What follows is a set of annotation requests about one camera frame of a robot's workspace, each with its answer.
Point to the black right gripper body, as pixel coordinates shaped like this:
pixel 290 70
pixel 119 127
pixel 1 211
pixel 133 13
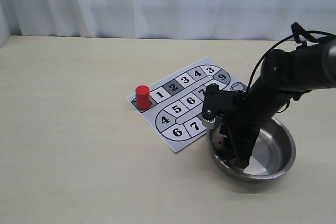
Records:
pixel 241 114

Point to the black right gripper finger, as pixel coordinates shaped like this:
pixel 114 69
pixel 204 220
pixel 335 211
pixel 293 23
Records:
pixel 243 147
pixel 227 150

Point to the beige wooden die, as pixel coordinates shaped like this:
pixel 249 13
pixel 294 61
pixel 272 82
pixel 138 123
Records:
pixel 218 144

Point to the red cylinder game piece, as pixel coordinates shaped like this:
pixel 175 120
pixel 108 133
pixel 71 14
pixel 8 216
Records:
pixel 142 95

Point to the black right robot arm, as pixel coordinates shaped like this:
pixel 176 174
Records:
pixel 284 76

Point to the stainless steel round bowl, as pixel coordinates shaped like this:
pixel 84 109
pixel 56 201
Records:
pixel 273 155

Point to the paper number game board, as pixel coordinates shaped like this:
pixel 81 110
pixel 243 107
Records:
pixel 176 101

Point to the white curtain backdrop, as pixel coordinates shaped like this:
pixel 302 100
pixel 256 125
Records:
pixel 165 19

